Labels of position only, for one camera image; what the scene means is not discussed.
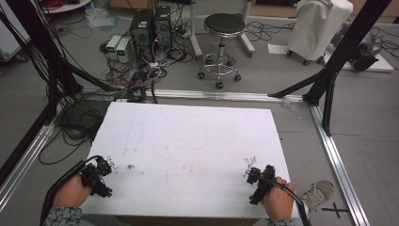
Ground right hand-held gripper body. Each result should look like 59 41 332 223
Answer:
246 164 277 206

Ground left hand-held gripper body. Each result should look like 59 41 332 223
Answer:
80 155 114 199

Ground person's right hand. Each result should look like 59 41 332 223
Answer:
261 176 299 221

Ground person's left hand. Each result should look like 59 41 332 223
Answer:
51 173 92 210

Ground person's grey sneaker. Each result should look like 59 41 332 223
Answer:
297 180 335 213

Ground white bench power supply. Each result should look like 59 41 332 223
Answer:
115 38 133 64
105 34 122 60

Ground black computer tower green label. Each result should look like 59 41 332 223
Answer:
129 8 155 64

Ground black round rolling stool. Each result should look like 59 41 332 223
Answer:
197 12 247 90

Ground clear plastic bag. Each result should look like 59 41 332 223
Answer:
84 7 121 30

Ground white cloth covered cart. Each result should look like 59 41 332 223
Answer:
286 0 355 62

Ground black device on board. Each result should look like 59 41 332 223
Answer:
350 41 380 73

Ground white round table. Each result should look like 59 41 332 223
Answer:
40 0 93 15

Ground white flat floor board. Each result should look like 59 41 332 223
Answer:
323 50 395 73

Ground tangle of black floor cables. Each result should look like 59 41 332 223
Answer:
39 93 108 166

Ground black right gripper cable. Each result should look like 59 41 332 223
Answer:
265 177 312 226

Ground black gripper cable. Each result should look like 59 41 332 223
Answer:
265 177 312 226
39 154 104 226

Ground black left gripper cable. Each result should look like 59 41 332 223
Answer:
39 154 104 226

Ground long aluminium floor rail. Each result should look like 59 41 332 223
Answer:
80 87 306 104

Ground black low frame beam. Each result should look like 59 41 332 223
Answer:
0 103 56 186

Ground white table leg frame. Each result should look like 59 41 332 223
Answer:
187 0 257 58

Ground loose black cables by stool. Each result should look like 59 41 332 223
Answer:
244 20 296 43

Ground black slanted frame post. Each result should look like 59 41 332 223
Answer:
4 0 118 97
267 0 393 137

